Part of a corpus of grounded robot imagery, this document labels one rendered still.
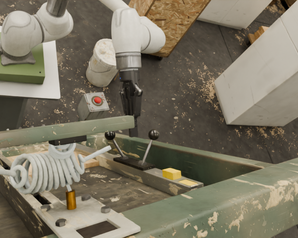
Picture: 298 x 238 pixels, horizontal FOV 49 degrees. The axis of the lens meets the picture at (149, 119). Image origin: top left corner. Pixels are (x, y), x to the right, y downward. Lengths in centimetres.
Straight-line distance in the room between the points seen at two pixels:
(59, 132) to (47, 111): 234
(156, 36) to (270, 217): 80
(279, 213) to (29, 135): 48
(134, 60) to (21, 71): 96
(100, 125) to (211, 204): 23
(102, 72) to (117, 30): 178
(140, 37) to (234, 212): 74
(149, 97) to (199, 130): 62
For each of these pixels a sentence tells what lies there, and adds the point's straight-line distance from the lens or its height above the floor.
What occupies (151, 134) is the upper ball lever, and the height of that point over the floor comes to 155.
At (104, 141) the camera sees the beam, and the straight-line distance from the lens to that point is 177.
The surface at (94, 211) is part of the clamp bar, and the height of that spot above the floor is 186.
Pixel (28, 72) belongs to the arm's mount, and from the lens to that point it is 196.
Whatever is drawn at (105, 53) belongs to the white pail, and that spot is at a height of 36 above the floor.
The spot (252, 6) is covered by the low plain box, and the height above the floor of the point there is 43.
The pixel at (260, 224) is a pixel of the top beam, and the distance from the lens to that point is 66.
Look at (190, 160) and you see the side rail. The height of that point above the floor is 146.
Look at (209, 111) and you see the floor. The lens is 362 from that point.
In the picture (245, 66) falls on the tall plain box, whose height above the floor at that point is 54.
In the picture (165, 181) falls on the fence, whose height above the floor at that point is 161.
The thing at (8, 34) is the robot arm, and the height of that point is 102.
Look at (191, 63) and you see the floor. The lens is 391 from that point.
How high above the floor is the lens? 238
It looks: 49 degrees down
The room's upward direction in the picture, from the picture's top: 42 degrees clockwise
